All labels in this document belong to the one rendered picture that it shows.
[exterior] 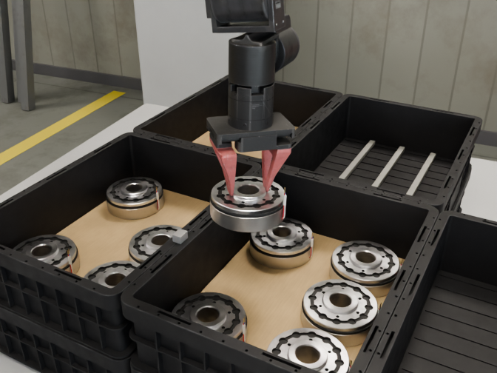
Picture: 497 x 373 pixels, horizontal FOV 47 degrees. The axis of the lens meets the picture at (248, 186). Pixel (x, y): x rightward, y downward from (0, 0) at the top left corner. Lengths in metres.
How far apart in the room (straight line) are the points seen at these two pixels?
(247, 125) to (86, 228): 0.43
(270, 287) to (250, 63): 0.35
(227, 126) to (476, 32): 2.67
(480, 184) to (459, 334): 0.71
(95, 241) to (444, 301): 0.56
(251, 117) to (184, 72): 2.39
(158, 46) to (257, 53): 2.45
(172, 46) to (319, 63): 0.92
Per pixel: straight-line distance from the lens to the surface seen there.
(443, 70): 3.36
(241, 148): 0.70
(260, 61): 0.68
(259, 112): 0.70
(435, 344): 0.82
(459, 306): 0.89
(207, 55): 2.98
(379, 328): 0.67
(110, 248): 0.97
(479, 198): 1.44
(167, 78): 3.15
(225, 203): 0.74
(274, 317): 0.82
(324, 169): 1.20
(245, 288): 0.86
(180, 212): 1.04
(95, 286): 0.73
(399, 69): 3.39
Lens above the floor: 1.38
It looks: 30 degrees down
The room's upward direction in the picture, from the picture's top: straight up
